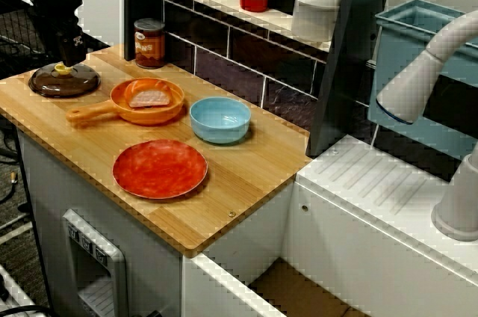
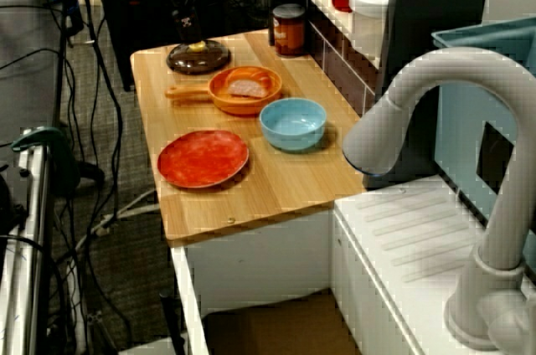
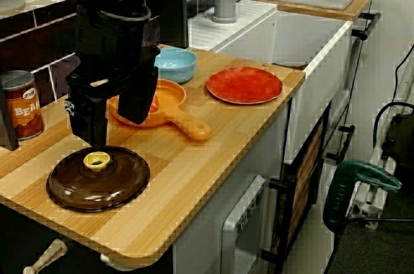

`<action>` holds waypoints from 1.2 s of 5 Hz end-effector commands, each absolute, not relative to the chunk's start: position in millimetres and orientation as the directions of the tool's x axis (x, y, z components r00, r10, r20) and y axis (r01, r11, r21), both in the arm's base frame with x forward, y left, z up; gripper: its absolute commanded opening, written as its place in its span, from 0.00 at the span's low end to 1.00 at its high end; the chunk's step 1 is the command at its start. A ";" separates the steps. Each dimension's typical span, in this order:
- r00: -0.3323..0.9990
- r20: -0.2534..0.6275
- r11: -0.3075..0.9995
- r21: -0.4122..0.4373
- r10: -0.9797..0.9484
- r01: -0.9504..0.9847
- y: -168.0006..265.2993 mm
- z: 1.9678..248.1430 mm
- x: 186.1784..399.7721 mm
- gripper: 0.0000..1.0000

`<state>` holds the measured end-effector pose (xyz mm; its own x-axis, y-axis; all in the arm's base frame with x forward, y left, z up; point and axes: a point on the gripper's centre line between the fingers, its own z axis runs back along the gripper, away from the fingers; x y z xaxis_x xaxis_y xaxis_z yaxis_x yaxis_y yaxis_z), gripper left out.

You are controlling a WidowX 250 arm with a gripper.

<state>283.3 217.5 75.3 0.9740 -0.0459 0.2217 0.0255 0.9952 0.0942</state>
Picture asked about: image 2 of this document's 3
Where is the red-orange plate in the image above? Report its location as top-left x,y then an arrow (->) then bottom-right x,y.
157,129 -> 250,189

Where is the grey toy faucet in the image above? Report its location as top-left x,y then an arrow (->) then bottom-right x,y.
341,44 -> 536,352

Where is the light blue bowl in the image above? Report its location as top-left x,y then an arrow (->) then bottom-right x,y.
258,97 -> 327,153

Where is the dark equipment box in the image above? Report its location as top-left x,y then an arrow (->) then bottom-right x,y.
0,174 -> 26,239

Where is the toy salmon sushi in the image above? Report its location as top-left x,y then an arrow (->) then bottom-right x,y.
225,69 -> 273,100

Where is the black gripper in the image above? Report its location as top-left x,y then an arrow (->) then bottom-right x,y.
165,0 -> 203,44

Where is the teal plastic bin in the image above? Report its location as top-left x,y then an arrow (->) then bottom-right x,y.
430,15 -> 536,255

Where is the orange toy frying pan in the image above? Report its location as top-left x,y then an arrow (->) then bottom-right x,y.
164,65 -> 284,116

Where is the aluminium frame rail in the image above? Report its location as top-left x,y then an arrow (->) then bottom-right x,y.
0,128 -> 55,355

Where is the brown cardboard sheet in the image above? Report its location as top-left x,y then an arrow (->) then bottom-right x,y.
203,290 -> 361,355

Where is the brown beans can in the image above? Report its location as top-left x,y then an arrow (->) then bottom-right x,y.
271,3 -> 307,57

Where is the white floor cable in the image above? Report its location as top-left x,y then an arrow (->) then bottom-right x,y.
75,187 -> 162,251

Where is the white toy sink unit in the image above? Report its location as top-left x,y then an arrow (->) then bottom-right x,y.
169,174 -> 536,355

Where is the brown lid with yellow knob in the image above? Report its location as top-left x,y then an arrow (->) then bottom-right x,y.
166,39 -> 233,76

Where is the white lidded plastic container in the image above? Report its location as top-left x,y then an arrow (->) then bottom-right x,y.
348,0 -> 393,59

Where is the dark grey post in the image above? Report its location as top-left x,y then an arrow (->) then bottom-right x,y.
374,0 -> 493,188

